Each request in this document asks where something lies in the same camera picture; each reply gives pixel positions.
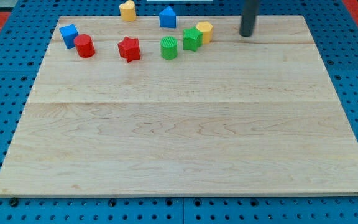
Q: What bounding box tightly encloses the blue cube block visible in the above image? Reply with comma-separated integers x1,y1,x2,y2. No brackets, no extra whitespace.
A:
59,24,78,49

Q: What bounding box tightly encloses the wooden board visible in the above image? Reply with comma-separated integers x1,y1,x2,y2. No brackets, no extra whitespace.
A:
0,16,358,198

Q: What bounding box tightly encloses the green cylinder block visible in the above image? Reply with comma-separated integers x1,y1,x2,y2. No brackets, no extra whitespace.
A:
160,36,178,60

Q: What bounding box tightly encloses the green star block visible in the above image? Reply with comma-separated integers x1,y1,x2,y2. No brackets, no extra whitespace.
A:
183,27,203,52

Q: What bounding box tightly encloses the red star block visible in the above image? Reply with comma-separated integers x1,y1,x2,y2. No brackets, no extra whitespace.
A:
117,37,140,63

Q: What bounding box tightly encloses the yellow hexagon block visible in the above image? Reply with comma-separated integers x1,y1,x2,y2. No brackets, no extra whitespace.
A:
196,21,214,44

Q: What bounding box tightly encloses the blue pentagon block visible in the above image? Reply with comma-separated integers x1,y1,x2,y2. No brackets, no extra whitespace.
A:
158,6,177,29

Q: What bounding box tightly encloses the yellow heart block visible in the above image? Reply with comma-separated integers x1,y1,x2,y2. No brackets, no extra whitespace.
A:
119,0,137,22

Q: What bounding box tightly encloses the red cylinder block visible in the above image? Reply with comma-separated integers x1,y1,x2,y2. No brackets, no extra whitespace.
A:
74,34,95,58

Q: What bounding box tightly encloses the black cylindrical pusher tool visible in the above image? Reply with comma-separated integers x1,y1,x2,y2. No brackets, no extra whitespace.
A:
239,0,260,37

